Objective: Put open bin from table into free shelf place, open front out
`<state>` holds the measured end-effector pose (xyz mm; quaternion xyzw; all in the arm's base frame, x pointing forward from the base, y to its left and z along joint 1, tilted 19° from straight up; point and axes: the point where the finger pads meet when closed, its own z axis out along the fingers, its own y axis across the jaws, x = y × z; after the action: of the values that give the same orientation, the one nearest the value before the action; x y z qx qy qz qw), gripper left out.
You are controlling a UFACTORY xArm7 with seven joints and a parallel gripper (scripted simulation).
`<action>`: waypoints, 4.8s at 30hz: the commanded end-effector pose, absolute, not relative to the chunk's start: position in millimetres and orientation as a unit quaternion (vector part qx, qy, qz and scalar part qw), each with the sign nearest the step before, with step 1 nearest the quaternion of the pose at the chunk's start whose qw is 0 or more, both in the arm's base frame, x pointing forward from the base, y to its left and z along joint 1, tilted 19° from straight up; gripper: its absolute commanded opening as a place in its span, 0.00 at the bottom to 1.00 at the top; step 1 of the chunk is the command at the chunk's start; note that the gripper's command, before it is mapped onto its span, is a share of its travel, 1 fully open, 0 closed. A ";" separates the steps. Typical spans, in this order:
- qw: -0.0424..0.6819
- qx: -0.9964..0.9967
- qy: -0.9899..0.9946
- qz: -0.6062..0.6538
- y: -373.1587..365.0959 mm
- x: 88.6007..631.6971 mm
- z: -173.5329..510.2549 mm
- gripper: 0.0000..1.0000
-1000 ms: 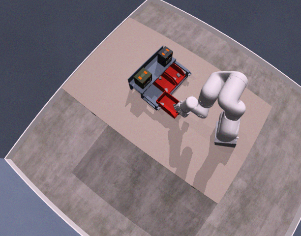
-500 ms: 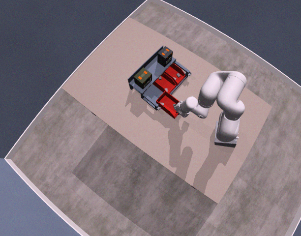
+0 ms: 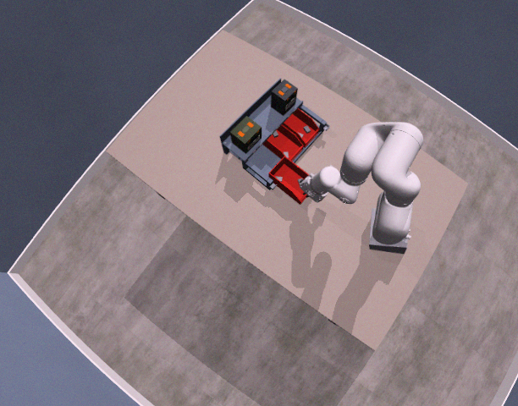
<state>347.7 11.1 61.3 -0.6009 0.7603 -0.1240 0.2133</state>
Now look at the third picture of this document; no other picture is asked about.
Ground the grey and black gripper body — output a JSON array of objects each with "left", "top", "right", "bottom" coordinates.
[{"left": 300, "top": 176, "right": 328, "bottom": 202}]

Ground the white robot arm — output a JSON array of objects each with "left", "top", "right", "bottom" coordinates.
[{"left": 309, "top": 122, "right": 423, "bottom": 244}]

